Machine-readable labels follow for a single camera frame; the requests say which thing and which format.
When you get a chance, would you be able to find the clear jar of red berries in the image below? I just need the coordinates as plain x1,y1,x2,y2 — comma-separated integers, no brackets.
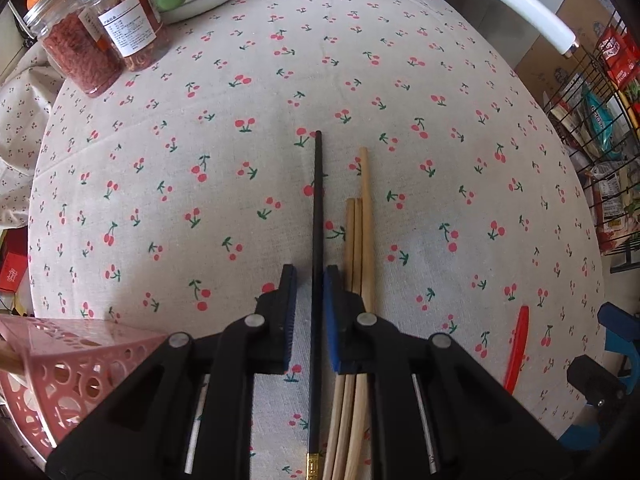
22,0,125,98

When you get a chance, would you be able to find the blue plastic stool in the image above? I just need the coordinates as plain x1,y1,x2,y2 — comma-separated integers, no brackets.
557,345,640,453

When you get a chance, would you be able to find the black wire rack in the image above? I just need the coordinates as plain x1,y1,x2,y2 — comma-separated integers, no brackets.
542,0,640,273

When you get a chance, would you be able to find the pink perforated utensil holder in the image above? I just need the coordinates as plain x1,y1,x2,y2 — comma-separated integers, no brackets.
0,316,168,453

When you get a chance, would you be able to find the teal snack packet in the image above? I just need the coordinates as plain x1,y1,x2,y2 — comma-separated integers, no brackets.
580,85,626,136

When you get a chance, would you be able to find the small floral draped cloth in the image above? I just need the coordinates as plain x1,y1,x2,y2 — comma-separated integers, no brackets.
0,35,66,228

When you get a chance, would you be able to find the red snack packet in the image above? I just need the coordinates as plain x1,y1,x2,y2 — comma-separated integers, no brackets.
595,25,640,88

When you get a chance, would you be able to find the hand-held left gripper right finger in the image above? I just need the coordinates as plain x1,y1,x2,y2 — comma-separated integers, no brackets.
324,265,573,480

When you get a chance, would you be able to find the cherry print tablecloth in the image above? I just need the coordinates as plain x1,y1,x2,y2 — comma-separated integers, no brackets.
27,0,608,480

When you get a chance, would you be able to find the black chopstick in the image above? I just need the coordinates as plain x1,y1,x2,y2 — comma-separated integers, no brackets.
306,131,323,478

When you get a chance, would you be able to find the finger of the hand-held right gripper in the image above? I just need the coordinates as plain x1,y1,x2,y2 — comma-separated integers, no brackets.
598,301,640,356
566,354,628,403

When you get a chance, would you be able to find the cardboard box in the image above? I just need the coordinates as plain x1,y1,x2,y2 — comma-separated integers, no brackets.
515,0,621,106

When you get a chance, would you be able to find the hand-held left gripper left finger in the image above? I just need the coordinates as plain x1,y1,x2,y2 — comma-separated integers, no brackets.
45,264,298,480

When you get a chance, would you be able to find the red chopstick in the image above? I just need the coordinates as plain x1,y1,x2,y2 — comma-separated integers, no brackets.
502,306,530,395

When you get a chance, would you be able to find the clear jar with white label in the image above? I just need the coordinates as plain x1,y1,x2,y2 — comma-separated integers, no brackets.
79,0,171,72

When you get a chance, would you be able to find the red box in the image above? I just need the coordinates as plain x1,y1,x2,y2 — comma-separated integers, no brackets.
0,252,26,291

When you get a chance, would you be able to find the bamboo chopstick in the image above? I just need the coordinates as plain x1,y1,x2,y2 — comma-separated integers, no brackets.
332,199,363,480
322,199,356,480
345,147,376,480

